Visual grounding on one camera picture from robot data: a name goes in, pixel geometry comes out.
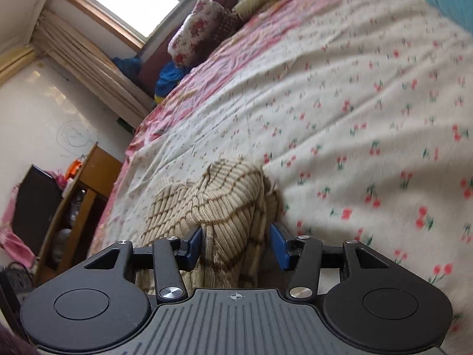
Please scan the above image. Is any wooden desk shelf unit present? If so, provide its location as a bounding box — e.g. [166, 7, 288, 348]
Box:
[33, 145, 122, 286]

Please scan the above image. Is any black monitor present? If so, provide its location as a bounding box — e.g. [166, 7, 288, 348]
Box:
[11, 165, 62, 256]

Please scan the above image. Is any beige curtain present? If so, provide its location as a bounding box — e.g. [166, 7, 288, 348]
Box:
[32, 10, 153, 128]

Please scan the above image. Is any blue crumpled cloth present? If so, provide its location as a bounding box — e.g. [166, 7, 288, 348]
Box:
[155, 61, 192, 99]

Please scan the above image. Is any beige striped knit sweater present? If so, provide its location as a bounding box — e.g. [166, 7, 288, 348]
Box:
[140, 159, 279, 293]

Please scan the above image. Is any floral red white quilt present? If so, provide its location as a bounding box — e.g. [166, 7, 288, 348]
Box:
[168, 0, 243, 67]

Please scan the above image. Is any pink cloth on desk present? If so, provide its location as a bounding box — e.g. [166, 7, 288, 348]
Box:
[1, 184, 36, 268]

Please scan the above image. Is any pink satin bedspread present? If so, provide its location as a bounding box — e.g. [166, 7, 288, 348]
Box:
[88, 0, 456, 256]

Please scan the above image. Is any white cherry print sheet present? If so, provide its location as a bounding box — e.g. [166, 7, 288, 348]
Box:
[106, 0, 473, 355]

